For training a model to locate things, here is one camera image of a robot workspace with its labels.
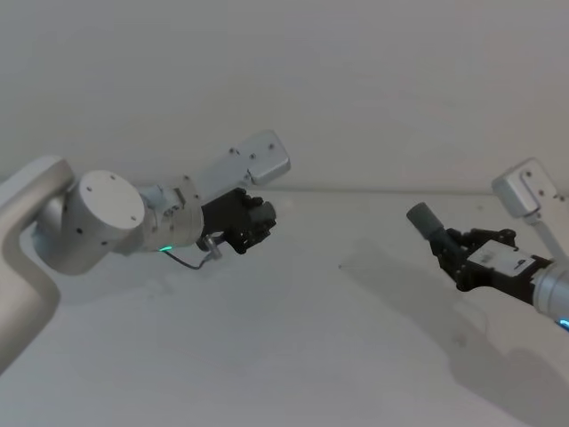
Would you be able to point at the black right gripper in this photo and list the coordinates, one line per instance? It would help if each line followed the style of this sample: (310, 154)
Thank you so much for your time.
(502, 267)

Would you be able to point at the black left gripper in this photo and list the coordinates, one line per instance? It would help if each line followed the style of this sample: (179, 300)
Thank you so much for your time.
(224, 215)

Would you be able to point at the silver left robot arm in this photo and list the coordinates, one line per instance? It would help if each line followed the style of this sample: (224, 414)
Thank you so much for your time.
(103, 209)

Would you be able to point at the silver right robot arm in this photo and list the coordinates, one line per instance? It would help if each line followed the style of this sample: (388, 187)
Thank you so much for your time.
(515, 187)

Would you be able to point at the white table cloth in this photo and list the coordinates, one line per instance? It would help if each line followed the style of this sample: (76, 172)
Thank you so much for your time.
(284, 338)

